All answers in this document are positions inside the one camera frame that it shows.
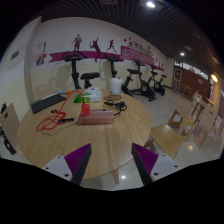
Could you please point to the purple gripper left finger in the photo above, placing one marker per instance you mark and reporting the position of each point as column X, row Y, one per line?
column 71, row 167

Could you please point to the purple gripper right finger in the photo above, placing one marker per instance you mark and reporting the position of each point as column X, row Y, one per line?
column 152, row 166

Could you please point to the red charger plug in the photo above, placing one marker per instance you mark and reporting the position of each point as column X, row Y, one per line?
column 85, row 109

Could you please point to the wooden chair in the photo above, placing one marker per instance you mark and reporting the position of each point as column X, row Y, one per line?
column 170, row 136
column 206, row 122

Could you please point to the round wooden table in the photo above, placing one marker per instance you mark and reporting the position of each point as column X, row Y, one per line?
column 110, row 143

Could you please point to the black clip connector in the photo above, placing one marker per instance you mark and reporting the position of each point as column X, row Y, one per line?
column 65, row 120

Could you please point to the pink power strip box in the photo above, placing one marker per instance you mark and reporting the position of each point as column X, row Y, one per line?
column 98, row 116

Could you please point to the wooden chair far right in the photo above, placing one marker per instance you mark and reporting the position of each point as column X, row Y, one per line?
column 206, row 122

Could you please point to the green packet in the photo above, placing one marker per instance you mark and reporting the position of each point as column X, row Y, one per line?
column 78, row 99

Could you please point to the black laptop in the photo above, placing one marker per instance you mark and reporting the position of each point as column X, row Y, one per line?
column 46, row 102

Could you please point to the white tissue pack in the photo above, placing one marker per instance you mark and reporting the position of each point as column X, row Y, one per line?
column 92, row 94

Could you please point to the black exercise bike far right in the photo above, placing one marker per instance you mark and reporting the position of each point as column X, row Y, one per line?
column 158, row 87

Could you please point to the black exercise bike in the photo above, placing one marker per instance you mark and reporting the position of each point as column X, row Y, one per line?
column 74, row 58
column 158, row 87
column 112, row 58
column 145, row 88

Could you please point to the black exercise bike left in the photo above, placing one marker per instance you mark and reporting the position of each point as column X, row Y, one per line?
column 74, row 58

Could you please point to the white cylindrical container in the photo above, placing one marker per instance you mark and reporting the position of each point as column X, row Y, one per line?
column 115, row 86

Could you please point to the black exercise bike middle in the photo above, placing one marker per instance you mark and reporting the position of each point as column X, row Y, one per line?
column 112, row 58

